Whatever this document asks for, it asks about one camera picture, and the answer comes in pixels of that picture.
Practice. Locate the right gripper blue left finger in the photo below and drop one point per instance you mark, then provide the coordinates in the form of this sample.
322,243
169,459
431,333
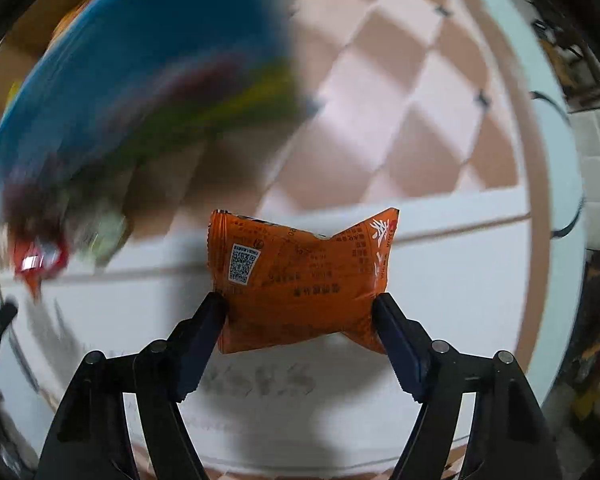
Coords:
89,436

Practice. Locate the checkered pink brown tablecloth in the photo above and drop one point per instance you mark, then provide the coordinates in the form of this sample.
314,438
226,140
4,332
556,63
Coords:
421,107

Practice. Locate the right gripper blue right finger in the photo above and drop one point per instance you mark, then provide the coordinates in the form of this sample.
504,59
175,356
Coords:
509,437

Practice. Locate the cardboard box with blue print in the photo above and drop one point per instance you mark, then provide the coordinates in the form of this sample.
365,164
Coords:
130,80

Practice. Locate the dark red snack packet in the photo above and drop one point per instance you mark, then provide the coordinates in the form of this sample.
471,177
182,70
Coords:
37,260

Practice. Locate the small orange snack packet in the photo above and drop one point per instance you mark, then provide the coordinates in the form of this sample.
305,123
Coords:
285,286

